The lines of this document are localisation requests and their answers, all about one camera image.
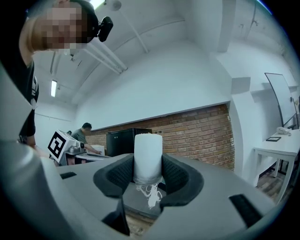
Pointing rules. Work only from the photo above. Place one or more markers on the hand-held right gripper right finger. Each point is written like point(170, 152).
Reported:
point(206, 199)

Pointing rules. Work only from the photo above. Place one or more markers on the small white object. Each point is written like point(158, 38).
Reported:
point(147, 157)

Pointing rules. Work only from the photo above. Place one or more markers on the person's head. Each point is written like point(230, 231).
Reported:
point(58, 25)

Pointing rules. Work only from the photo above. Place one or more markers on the white telephone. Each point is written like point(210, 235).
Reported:
point(283, 130)

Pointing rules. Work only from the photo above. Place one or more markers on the black mini fridge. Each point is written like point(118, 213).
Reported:
point(122, 143)

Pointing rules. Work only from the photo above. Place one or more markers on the white smoke detector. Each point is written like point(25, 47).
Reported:
point(116, 4)

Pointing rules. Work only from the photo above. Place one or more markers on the person's left forearm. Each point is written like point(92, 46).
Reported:
point(38, 151)

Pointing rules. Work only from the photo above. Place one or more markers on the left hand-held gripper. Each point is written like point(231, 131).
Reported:
point(57, 145)

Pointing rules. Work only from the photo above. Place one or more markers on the black picture frame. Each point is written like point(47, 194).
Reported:
point(273, 138)

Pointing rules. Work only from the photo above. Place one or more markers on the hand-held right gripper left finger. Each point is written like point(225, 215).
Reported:
point(89, 187)

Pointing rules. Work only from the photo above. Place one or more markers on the whiteboard on black stand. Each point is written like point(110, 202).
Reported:
point(281, 98)

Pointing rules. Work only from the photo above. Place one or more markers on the white ceiling pipe bundle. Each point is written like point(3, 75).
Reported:
point(110, 59)

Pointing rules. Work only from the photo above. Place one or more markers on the black head-mounted camera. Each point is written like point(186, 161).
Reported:
point(105, 28)

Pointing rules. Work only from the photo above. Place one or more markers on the person's black shirt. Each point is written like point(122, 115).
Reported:
point(25, 77)

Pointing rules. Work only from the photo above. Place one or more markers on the white table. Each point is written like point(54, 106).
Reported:
point(279, 146)

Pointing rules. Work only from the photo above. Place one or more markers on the long ceiling light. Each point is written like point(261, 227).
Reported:
point(97, 2)
point(54, 87)

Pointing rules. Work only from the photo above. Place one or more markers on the black metal frame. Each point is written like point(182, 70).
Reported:
point(282, 167)

